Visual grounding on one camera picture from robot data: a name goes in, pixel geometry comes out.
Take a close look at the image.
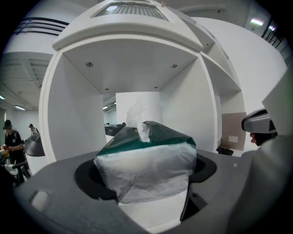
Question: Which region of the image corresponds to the beige file box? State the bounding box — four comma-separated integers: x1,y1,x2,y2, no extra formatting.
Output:
221,112,247,151

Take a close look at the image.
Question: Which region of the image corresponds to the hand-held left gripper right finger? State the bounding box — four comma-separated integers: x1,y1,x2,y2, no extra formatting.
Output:
180,134,293,234

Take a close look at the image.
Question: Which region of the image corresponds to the black chair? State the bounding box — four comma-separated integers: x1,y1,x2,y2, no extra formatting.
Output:
0,160,32,188

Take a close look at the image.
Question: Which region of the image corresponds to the green white tissues pack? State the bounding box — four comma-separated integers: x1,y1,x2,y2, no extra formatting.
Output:
93,98,197,205

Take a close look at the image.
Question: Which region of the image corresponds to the grey head-mounted camera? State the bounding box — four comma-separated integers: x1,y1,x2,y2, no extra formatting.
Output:
241,109,278,134

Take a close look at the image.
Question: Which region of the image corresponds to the white desk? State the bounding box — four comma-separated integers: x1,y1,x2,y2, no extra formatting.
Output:
38,0,247,231

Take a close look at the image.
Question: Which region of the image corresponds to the person's face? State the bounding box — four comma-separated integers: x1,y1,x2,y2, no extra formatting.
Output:
249,131,278,147

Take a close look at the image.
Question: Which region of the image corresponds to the black keyboard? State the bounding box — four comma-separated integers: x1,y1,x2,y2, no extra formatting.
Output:
216,146,234,156

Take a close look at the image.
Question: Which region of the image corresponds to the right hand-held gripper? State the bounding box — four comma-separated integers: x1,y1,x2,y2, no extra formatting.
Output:
261,66,293,136

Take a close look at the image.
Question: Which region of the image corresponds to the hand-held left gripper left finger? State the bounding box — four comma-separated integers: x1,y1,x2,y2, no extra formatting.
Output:
12,150,152,234

